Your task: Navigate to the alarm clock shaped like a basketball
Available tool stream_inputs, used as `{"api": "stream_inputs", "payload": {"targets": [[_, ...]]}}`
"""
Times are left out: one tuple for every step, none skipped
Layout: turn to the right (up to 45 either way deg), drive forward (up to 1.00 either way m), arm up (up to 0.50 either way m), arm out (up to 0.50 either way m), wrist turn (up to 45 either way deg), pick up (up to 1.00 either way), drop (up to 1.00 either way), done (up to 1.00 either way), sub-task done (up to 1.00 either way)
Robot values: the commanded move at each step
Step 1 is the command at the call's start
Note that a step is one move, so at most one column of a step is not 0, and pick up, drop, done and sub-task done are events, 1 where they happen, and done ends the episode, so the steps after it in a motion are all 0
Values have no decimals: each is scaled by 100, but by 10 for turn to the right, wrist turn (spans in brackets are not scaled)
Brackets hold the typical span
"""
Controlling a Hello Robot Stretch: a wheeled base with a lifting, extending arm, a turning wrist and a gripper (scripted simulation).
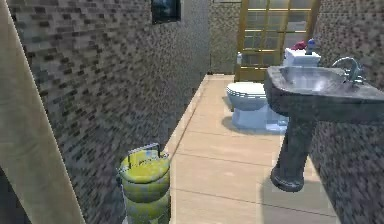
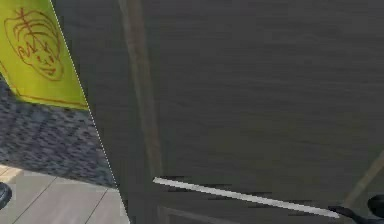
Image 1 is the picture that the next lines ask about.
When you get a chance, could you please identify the dark framed wall picture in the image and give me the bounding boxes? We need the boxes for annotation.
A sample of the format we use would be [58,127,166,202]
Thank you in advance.
[150,0,182,25]

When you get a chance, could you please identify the yellow bin with handle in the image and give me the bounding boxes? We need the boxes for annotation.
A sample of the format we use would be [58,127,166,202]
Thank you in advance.
[115,142,172,224]

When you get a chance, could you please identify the yellow framed window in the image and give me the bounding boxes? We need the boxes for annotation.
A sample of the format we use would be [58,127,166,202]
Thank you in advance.
[234,0,322,83]

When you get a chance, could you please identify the red cloth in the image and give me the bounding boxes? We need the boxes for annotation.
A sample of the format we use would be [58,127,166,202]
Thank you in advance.
[290,40,308,51]

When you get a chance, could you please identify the blue grey spray bottle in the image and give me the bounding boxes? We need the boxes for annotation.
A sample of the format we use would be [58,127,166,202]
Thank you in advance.
[305,38,316,56]

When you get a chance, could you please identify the chrome sink tap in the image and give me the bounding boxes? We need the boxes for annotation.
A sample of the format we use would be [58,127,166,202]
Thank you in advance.
[331,56,366,85]

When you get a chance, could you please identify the dark grey pedestal sink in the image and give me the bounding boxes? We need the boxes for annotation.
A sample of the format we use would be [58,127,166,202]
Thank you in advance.
[263,65,384,193]

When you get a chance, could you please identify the white toilet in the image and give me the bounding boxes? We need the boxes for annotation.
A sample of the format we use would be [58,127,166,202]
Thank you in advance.
[226,47,322,132]

